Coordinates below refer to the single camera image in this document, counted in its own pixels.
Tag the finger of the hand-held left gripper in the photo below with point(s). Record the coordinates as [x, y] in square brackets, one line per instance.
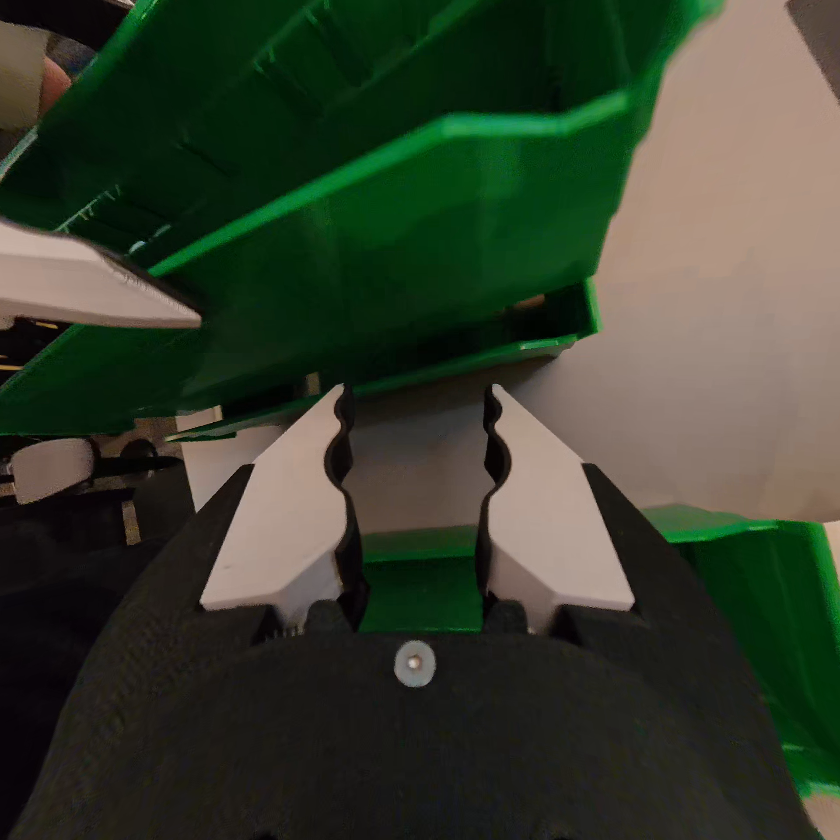
[65, 282]

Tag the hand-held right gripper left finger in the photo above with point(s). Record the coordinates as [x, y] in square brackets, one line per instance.
[282, 525]

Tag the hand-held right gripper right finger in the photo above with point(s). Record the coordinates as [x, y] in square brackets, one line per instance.
[551, 525]

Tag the person's left hand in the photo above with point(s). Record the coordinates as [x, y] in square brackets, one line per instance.
[58, 85]

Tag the person's black clothing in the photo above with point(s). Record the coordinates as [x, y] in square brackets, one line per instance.
[65, 656]

